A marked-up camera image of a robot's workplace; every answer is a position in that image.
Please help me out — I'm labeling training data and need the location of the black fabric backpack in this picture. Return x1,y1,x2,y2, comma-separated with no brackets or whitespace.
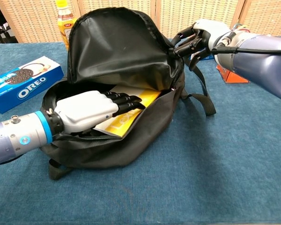
41,7,217,180

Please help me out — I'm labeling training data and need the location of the yellow white booklet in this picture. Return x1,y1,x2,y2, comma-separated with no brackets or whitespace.
93,84,162,139

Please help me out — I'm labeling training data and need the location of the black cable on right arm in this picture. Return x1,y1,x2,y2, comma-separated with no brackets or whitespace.
211,44,281,56

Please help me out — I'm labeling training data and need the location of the blue felt table cover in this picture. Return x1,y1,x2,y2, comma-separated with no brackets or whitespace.
0,35,281,225

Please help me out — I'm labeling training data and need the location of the dark blue Oreo box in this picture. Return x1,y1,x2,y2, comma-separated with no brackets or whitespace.
0,55,65,115

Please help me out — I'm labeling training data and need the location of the orange tea bottle yellow cap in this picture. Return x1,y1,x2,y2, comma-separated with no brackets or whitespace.
55,0,78,51

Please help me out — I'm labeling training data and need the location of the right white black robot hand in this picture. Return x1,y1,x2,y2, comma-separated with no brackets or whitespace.
172,19,233,71

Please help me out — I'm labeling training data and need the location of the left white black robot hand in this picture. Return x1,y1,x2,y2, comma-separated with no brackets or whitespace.
53,90,146,136

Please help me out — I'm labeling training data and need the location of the orange wafer roll box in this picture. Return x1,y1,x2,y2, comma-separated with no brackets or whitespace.
215,65,251,84

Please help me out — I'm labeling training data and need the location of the blue cookie box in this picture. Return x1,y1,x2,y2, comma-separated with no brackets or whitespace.
200,53,216,62

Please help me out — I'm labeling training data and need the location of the woven rattan folding screen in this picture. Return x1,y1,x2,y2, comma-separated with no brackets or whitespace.
0,0,281,44

